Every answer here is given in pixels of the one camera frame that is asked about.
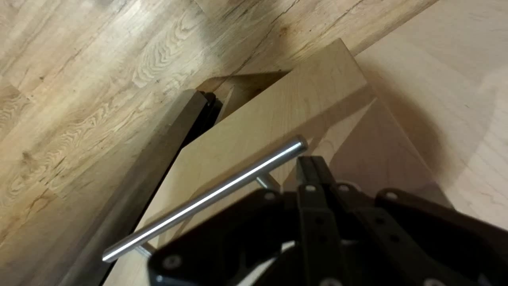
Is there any shallow light wood drawer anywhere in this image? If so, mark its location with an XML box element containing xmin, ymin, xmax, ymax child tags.
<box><xmin>102</xmin><ymin>37</ymin><xmax>454</xmax><ymax>286</ymax></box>

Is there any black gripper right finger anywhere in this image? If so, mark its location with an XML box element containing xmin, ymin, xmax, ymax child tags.
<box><xmin>316</xmin><ymin>156</ymin><xmax>508</xmax><ymax>286</ymax></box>

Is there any silver bar drawer handle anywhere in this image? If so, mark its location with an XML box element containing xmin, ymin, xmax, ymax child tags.
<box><xmin>100</xmin><ymin>135</ymin><xmax>310</xmax><ymax>266</ymax></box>

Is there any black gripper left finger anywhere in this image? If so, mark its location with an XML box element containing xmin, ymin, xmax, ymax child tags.
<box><xmin>148</xmin><ymin>156</ymin><xmax>346</xmax><ymax>286</ymax></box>

